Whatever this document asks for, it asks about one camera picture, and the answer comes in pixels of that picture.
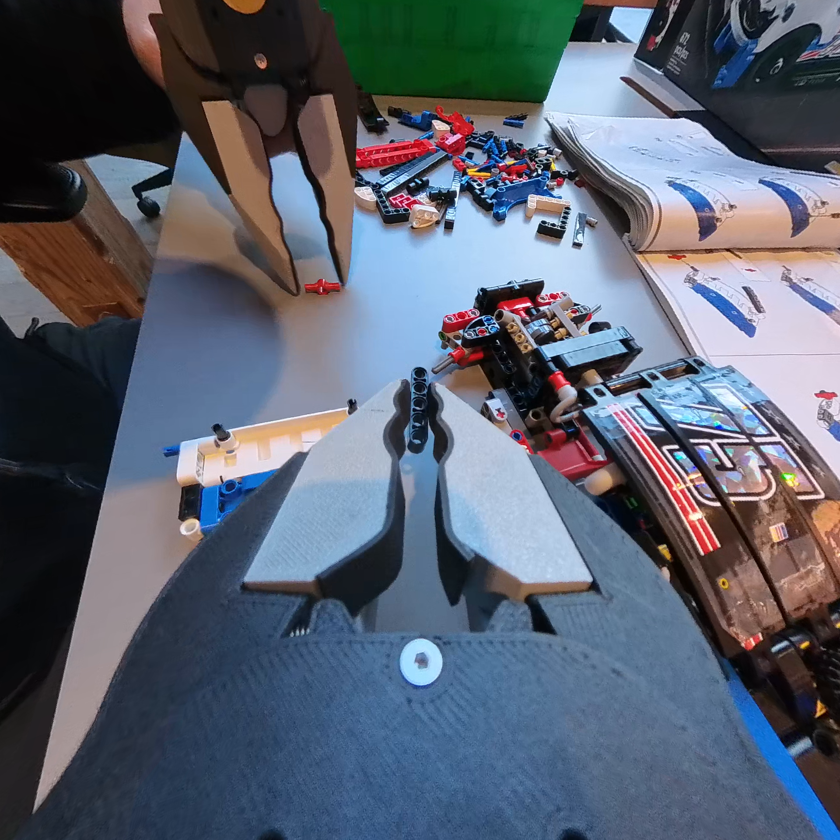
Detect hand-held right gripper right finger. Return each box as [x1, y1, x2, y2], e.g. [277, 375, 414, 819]
[430, 381, 595, 634]

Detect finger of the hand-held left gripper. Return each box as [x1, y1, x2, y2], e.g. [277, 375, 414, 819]
[293, 94, 357, 286]
[201, 97, 301, 298]

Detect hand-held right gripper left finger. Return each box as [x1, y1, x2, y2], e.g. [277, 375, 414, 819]
[243, 378, 406, 616]

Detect blue and white brick assembly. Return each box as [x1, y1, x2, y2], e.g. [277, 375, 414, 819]
[163, 397, 358, 542]

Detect black holed brick beam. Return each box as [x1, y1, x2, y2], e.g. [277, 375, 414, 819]
[407, 365, 432, 455]

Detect grey desk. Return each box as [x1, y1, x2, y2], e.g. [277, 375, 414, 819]
[33, 42, 840, 808]

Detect person's left hand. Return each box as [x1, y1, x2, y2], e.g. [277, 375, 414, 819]
[121, 0, 166, 89]

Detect black office chair base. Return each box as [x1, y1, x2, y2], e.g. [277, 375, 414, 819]
[131, 167, 173, 219]

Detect pile of loose brick pieces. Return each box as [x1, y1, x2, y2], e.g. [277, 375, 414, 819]
[354, 92, 581, 231]

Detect green plastic bin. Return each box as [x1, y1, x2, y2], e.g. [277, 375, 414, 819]
[318, 0, 585, 105]

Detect brick toy car model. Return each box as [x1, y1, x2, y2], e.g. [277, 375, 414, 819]
[436, 279, 840, 769]

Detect wooden cabinet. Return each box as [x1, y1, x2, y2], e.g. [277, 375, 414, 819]
[0, 161, 155, 326]

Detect open instruction booklet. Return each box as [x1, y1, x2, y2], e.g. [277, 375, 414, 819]
[546, 112, 840, 460]

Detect black product box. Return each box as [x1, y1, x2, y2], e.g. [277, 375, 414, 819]
[620, 0, 840, 173]

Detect blue curved frame piece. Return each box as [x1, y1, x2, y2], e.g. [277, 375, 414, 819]
[482, 177, 565, 221]

